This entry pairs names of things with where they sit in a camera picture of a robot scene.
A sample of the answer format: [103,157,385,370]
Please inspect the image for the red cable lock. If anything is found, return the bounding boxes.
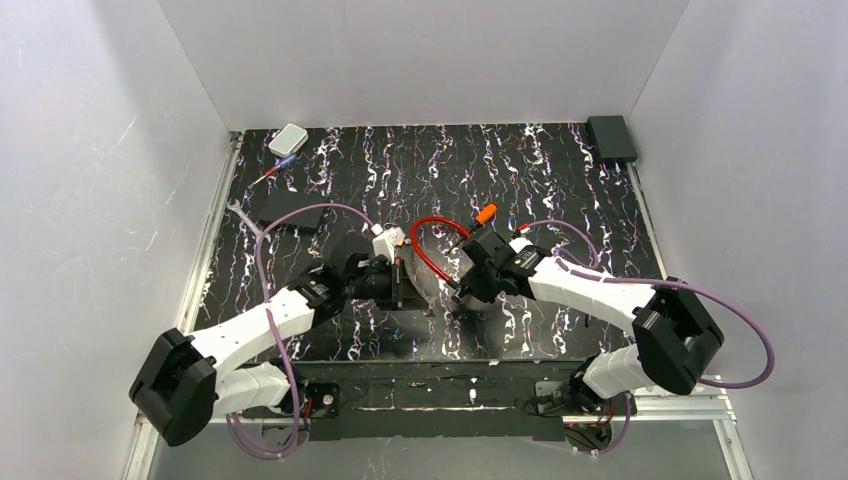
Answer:
[409,216,473,296]

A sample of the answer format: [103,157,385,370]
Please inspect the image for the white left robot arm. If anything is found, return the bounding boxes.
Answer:
[128,227,427,446]

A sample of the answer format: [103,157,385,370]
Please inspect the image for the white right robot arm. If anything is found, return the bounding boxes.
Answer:
[458,227,724,403]

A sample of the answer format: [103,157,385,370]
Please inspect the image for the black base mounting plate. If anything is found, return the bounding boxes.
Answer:
[241,360,637,443]

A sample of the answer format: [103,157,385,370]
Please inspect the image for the red blue small screwdriver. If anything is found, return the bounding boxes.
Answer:
[249,153,298,188]

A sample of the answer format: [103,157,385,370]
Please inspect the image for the silver open-end wrench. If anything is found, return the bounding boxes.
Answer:
[226,200,263,237]

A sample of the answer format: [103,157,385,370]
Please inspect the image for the white small box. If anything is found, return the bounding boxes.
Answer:
[268,123,308,157]

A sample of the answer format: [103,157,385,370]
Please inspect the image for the black box in corner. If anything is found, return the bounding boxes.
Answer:
[586,115,638,164]

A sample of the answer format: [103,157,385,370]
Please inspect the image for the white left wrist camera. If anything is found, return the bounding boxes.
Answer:
[370,224,406,263]

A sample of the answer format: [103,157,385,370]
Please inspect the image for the orange handled screwdriver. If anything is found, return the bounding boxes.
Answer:
[449,203,498,252]

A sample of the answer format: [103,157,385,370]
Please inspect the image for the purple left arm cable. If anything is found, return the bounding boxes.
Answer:
[225,203,379,461]

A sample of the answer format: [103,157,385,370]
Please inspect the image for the aluminium frame rail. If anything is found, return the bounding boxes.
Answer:
[122,131,245,480]

